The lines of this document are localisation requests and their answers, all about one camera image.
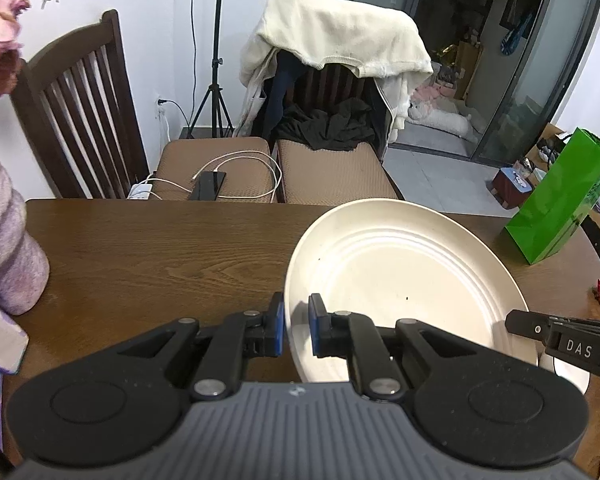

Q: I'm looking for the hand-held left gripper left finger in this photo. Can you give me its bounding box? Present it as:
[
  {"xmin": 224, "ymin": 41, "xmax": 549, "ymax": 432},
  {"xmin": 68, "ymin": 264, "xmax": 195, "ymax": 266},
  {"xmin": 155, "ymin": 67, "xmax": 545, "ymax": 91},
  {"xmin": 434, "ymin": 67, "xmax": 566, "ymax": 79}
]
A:
[{"xmin": 112, "ymin": 291, "xmax": 286, "ymax": 403}]

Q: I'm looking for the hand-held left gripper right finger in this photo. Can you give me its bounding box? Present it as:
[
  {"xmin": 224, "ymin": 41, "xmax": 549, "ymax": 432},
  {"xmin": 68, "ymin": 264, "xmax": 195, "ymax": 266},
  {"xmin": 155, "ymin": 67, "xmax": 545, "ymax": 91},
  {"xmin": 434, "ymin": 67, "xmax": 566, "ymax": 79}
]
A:
[{"xmin": 307, "ymin": 293, "xmax": 486, "ymax": 403}]

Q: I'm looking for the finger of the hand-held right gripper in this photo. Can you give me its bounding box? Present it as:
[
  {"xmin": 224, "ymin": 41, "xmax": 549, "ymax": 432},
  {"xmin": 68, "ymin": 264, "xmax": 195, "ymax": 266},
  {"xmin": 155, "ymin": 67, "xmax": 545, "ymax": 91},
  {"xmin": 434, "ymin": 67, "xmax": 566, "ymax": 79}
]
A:
[{"xmin": 505, "ymin": 309, "xmax": 556, "ymax": 347}]

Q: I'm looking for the cream plate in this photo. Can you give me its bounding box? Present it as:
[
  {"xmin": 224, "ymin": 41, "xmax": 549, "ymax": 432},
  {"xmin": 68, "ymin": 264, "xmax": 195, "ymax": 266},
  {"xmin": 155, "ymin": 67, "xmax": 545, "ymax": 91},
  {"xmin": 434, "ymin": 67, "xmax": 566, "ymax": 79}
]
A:
[{"xmin": 284, "ymin": 199, "xmax": 539, "ymax": 384}]

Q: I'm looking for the green paper bag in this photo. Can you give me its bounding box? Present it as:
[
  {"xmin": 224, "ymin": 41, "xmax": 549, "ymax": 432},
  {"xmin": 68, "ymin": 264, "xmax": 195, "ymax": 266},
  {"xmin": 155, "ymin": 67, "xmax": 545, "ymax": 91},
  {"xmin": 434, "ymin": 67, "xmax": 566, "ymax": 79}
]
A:
[{"xmin": 504, "ymin": 127, "xmax": 600, "ymax": 266}]

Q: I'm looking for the maroon box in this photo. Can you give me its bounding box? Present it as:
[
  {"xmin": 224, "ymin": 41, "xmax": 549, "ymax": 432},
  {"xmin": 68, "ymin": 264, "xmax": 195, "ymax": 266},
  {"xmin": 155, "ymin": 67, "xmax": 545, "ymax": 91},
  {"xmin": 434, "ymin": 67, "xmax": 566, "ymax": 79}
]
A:
[{"xmin": 492, "ymin": 167, "xmax": 534, "ymax": 209}]

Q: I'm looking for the black phone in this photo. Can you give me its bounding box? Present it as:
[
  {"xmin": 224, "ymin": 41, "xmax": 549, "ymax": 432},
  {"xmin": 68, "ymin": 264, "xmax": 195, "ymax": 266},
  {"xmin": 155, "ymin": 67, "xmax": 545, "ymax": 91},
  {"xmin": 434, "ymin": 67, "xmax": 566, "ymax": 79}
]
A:
[{"xmin": 188, "ymin": 171, "xmax": 229, "ymax": 202}]

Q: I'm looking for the cardboard box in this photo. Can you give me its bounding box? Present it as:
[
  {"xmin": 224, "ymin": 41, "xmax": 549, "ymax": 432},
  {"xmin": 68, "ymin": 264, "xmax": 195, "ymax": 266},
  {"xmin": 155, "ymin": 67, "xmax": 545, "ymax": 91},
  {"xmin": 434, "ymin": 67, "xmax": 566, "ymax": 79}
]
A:
[{"xmin": 530, "ymin": 122, "xmax": 578, "ymax": 171}]

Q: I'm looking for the black garment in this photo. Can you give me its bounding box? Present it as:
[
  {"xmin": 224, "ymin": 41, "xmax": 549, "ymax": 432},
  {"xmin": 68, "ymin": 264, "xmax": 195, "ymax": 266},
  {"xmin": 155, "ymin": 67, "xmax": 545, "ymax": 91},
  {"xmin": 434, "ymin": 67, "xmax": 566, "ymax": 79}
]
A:
[{"xmin": 275, "ymin": 98, "xmax": 378, "ymax": 152}]

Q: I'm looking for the white plush toy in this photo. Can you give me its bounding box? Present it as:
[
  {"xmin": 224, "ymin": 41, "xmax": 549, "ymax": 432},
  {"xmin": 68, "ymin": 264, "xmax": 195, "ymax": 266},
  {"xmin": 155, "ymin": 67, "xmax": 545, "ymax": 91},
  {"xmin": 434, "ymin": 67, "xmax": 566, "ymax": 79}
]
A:
[{"xmin": 409, "ymin": 101, "xmax": 481, "ymax": 137}]

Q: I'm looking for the dark blue garment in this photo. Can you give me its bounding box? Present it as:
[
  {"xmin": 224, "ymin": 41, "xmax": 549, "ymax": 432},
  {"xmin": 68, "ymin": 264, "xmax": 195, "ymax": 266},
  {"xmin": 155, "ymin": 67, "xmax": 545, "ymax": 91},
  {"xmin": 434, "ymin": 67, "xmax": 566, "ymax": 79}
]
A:
[{"xmin": 266, "ymin": 52, "xmax": 301, "ymax": 136}]

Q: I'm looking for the sliding glass door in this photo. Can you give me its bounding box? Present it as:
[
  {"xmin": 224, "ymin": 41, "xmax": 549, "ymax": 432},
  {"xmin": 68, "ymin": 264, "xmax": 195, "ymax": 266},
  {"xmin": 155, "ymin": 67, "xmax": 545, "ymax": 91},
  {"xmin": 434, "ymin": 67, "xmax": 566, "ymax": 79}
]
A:
[{"xmin": 296, "ymin": 0, "xmax": 600, "ymax": 163}]

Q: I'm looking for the pink textured vase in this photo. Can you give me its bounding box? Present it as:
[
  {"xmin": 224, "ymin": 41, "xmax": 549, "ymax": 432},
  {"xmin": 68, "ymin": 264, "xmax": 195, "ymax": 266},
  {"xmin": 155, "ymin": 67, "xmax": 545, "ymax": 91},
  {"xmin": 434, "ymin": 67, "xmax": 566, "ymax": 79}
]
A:
[{"xmin": 0, "ymin": 115, "xmax": 50, "ymax": 317}]

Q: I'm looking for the chair with white sweater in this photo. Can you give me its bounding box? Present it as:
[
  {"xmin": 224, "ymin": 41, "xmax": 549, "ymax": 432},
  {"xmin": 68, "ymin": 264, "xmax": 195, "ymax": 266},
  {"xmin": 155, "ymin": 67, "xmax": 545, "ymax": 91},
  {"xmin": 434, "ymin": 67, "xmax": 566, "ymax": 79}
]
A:
[{"xmin": 239, "ymin": 0, "xmax": 435, "ymax": 147}]

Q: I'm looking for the studio light on tripod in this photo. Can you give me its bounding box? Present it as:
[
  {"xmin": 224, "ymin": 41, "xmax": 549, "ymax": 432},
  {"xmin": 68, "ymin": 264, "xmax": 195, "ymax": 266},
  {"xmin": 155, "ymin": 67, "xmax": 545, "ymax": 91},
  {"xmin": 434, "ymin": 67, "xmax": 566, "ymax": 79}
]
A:
[{"xmin": 186, "ymin": 0, "xmax": 235, "ymax": 139}]

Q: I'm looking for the white charging cable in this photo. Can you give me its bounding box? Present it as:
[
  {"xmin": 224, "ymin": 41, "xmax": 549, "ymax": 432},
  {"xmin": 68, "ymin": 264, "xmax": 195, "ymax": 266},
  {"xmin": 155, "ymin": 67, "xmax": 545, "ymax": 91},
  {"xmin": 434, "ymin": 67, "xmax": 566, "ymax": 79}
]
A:
[{"xmin": 145, "ymin": 152, "xmax": 284, "ymax": 199}]

